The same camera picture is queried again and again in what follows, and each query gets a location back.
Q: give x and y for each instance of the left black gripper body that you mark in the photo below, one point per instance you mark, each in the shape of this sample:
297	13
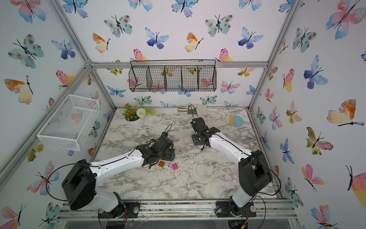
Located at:
167	155

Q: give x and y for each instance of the black wire wall basket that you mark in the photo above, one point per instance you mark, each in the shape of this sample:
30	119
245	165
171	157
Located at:
173	76

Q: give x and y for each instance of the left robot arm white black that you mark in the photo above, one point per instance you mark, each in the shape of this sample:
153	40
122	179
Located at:
81	184

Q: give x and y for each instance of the orange lego brick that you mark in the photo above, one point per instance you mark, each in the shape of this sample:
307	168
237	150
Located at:
161	164

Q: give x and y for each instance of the white mesh wall basket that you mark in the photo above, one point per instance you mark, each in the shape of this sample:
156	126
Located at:
68	124

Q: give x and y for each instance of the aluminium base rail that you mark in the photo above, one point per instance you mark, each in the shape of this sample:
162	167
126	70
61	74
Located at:
206	209

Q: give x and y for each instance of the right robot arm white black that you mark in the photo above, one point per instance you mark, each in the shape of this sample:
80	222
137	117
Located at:
254	173

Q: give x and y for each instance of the potted flower plant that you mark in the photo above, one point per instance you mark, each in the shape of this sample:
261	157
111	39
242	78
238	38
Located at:
135	115

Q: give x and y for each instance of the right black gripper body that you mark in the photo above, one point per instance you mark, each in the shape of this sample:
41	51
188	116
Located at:
195	139

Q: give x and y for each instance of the light blue hand brush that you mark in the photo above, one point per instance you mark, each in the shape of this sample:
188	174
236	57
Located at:
237	121

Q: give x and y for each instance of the pink lego brick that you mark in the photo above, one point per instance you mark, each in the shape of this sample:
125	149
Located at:
174	167

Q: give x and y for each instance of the folded beige cloth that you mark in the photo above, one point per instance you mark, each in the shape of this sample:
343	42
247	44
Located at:
192	109

